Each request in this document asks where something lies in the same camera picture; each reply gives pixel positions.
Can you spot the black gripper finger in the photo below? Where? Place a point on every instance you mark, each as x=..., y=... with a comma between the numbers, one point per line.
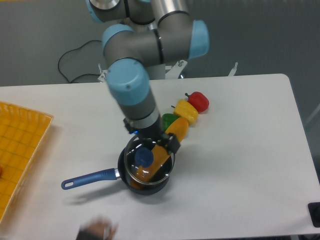
x=128, y=126
x=170, y=143

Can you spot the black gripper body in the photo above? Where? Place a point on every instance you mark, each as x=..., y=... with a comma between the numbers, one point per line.
x=154, y=132

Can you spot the glass lid with blue knob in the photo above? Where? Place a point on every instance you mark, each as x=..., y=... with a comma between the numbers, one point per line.
x=146, y=163

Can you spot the dark pot with blue handle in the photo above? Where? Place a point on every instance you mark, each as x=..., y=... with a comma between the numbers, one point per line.
x=122, y=173

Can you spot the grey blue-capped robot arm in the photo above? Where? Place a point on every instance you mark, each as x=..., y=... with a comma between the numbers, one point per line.
x=129, y=53

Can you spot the person's left hand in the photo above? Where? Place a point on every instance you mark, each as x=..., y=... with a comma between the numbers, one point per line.
x=98, y=228

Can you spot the green toy bell pepper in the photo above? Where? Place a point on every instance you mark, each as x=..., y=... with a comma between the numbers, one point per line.
x=168, y=119

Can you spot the yellow toy bell pepper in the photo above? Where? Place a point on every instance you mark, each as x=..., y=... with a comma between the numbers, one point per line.
x=185, y=110

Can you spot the red toy bell pepper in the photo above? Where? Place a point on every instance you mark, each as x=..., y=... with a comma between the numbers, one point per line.
x=198, y=100

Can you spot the yellow plastic basket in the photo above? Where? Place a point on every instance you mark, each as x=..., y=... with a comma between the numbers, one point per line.
x=22, y=131

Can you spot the black object at table corner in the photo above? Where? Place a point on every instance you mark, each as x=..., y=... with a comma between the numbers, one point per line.
x=314, y=211

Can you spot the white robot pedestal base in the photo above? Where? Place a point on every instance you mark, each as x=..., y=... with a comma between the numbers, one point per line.
x=159, y=71

